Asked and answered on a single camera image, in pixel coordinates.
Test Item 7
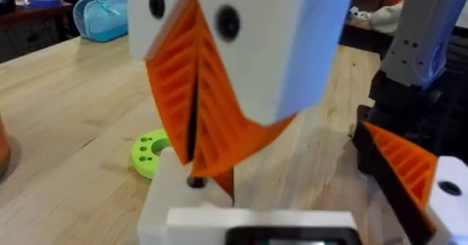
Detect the white orange left gripper right finger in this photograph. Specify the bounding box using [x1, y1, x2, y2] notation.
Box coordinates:
[352, 121, 468, 245]

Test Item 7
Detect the bare white left gripper left finger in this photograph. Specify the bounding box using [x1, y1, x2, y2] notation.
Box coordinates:
[137, 146, 235, 245]

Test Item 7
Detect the finger of the white orange right gripper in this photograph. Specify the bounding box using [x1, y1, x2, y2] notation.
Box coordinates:
[190, 0, 358, 179]
[127, 0, 200, 165]

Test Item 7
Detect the green disc with holes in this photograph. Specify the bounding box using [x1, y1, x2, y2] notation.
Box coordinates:
[130, 128, 173, 181]

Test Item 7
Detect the light blue zip bag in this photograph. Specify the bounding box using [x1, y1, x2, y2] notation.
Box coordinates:
[72, 0, 129, 43]

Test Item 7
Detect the white cloth heap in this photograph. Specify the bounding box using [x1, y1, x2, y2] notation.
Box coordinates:
[346, 0, 405, 34]

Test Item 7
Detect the blue tape roll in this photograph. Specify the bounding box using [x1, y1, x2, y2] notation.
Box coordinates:
[28, 0, 62, 9]

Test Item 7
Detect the dark wooden side table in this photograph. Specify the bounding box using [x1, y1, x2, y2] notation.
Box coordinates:
[0, 1, 73, 64]

